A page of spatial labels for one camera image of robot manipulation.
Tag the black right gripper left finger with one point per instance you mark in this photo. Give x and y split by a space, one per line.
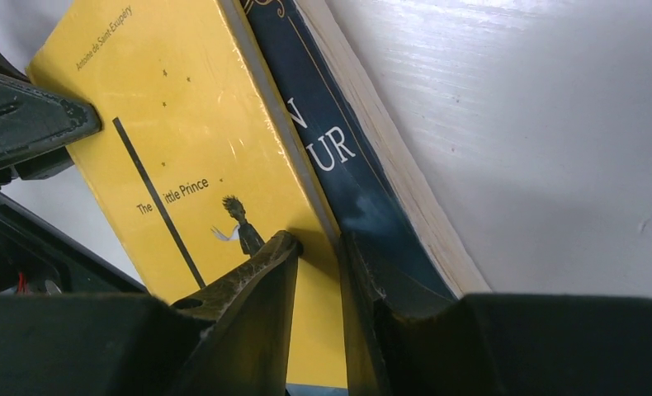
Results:
231 337

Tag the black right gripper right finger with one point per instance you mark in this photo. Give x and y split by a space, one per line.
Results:
495 344

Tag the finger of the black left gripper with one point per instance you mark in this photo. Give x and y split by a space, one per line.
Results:
36 126

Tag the yellow Little Prince book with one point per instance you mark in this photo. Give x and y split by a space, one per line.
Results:
198 160

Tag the dark blue bottom book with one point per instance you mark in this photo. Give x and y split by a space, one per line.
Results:
403 268

